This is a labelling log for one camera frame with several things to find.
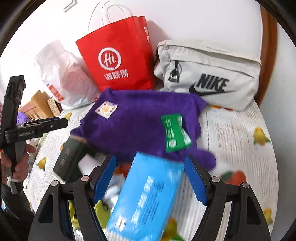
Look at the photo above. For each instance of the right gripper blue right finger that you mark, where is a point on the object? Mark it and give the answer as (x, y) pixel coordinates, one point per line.
(211, 192)

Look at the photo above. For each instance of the green sachet packet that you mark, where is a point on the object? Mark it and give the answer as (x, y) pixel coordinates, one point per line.
(176, 136)

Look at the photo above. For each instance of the red Haidilao paper bag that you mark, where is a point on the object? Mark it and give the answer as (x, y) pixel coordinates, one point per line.
(119, 55)

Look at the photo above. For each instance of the small white patterned sachet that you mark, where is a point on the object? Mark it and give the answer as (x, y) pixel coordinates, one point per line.
(106, 109)

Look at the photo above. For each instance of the dark left sleeve forearm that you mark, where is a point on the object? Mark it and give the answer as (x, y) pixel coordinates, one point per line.
(17, 218)

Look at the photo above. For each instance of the dark green tea tin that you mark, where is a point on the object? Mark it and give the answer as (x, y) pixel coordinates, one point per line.
(73, 151)

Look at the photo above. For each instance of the white Miniso plastic bag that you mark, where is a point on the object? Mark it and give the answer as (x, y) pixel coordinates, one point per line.
(64, 77)

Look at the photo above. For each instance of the brown wooden door frame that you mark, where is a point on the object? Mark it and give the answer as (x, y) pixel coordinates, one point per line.
(268, 52)

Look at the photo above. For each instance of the blue tissue box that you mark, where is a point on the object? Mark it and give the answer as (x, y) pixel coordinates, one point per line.
(146, 199)

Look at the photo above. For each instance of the person's left hand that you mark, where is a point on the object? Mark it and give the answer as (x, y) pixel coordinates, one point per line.
(21, 169)

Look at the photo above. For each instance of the beige Nike waist bag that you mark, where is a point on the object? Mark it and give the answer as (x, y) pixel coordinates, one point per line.
(220, 76)

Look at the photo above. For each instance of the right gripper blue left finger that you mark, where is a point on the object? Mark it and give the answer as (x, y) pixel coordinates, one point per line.
(87, 191)

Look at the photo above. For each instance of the purple towel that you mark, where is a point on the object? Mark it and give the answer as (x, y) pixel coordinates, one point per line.
(136, 125)

